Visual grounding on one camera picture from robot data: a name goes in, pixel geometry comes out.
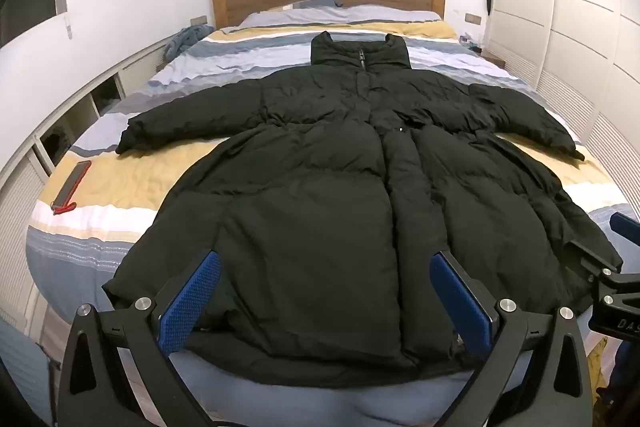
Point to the blue crumpled cloth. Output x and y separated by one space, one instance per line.
184 40

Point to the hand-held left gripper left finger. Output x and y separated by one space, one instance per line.
192 302

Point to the white wardrobe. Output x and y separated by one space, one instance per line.
565 22

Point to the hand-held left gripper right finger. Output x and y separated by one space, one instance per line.
460 302

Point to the wooden nightstand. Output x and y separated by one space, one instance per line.
494 58

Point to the striped pillow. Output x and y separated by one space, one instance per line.
345 13

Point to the wall switch panel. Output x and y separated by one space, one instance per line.
198 20
472 18

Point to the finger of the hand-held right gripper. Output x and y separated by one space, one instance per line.
600 263
627 228

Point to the black puffer coat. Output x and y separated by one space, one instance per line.
350 187

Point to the white low shelf unit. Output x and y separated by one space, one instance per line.
65 117

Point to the striped bed with duvet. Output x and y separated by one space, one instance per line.
125 167

